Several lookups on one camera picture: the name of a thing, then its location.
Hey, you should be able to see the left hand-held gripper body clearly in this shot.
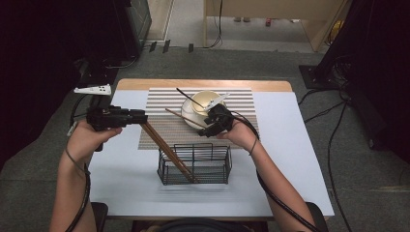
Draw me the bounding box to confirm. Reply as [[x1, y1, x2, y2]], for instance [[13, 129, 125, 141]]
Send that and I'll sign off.
[[73, 83, 132, 153]]

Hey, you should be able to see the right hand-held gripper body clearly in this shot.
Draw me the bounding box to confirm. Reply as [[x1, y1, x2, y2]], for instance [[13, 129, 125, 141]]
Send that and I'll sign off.
[[204, 93, 236, 133]]

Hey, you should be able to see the cream bowl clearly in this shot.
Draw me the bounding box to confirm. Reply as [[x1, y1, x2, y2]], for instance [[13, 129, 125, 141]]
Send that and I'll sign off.
[[190, 90, 227, 117]]

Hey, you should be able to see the white plate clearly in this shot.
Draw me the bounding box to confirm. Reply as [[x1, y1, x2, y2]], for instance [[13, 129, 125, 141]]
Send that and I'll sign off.
[[181, 96, 227, 131]]

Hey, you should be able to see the brown wooden chopstick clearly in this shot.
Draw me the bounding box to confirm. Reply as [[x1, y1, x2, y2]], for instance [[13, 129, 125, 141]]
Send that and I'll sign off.
[[144, 122, 198, 183], [140, 123, 195, 184], [164, 107, 208, 130]]

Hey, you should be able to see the black wire basket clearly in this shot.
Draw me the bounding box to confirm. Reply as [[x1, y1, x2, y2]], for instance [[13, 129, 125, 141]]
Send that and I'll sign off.
[[157, 142, 233, 187]]

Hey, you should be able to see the person's right hand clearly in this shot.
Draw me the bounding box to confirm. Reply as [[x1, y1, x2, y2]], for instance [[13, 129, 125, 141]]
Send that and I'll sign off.
[[216, 119, 259, 154]]

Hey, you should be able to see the person's left hand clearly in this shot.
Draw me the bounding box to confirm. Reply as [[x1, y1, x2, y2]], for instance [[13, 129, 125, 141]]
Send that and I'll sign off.
[[66, 119, 124, 162]]

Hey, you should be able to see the brown white striped placemat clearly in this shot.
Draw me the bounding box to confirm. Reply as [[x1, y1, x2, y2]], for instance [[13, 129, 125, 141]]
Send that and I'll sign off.
[[137, 88, 260, 151]]

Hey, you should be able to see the dark thin chopstick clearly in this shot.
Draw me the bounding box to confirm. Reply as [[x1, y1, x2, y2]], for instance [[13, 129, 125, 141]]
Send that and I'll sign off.
[[175, 87, 207, 109]]

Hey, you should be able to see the dark wrist band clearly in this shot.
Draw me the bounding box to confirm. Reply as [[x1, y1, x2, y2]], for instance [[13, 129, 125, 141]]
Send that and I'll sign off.
[[248, 136, 259, 156]]

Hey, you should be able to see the white table sheet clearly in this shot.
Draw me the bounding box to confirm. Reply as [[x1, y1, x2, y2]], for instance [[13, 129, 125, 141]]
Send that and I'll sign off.
[[88, 89, 336, 218]]

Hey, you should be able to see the black curtain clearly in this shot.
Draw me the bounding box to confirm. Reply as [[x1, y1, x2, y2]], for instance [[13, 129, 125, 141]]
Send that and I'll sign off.
[[0, 0, 132, 170], [317, 0, 410, 163]]

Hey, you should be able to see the person's dark clothing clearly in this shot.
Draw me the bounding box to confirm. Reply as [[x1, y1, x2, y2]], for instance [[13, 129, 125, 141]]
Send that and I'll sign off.
[[131, 217, 270, 232]]

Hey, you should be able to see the black chair armrest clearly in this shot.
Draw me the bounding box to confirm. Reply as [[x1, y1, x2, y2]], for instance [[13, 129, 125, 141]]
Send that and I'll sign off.
[[305, 201, 330, 232], [91, 201, 109, 232]]

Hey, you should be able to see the black stand base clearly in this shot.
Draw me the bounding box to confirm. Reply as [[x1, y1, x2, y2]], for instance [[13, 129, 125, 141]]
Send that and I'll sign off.
[[298, 64, 340, 91]]

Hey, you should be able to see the light wooden desk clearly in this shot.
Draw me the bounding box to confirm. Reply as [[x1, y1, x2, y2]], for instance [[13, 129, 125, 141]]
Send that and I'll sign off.
[[202, 0, 352, 53]]

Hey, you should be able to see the black floor cable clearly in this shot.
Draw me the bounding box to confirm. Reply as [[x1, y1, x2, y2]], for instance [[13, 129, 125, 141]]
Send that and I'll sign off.
[[297, 87, 343, 106], [103, 55, 140, 71], [304, 101, 348, 124]]

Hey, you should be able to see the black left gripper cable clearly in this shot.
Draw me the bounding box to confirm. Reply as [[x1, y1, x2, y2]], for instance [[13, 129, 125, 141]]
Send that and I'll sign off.
[[64, 146, 92, 232]]

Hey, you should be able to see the black hanging cable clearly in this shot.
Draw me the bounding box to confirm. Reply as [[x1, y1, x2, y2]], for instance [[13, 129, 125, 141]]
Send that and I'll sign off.
[[206, 0, 224, 50]]

